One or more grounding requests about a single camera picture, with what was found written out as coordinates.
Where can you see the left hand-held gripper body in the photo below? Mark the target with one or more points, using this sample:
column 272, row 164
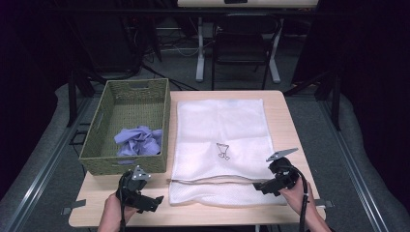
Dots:
column 130, row 188

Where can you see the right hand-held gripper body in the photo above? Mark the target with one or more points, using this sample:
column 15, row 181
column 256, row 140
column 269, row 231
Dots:
column 283, row 175

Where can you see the purple shirt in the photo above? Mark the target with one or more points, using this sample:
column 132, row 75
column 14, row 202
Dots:
column 138, row 141

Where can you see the green woven basket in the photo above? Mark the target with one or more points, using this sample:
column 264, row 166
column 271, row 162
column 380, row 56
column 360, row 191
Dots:
column 129, row 122

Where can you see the white mesh laundry bag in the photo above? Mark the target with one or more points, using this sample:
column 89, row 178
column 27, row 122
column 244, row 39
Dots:
column 222, row 129

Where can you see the person's right hand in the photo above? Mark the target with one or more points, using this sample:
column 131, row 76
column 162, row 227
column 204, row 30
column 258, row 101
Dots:
column 295, row 199

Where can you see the person's left hand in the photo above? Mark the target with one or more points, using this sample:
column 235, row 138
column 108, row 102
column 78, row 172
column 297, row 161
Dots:
column 114, row 211

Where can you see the black metal stand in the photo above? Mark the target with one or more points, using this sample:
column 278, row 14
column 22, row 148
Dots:
column 336, row 103
column 72, row 96

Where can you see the black chair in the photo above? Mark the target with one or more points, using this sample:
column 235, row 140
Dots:
column 240, row 45

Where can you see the white-legged desk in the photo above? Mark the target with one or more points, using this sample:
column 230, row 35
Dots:
column 200, row 48

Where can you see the black device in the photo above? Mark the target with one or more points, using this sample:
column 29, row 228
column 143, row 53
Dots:
column 235, row 1

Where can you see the grey metal table bracket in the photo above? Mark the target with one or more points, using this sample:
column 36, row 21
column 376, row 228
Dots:
column 74, row 206
column 324, row 203

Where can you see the grey metal floor rail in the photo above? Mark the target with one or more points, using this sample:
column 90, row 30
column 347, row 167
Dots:
column 354, row 167
column 38, row 174

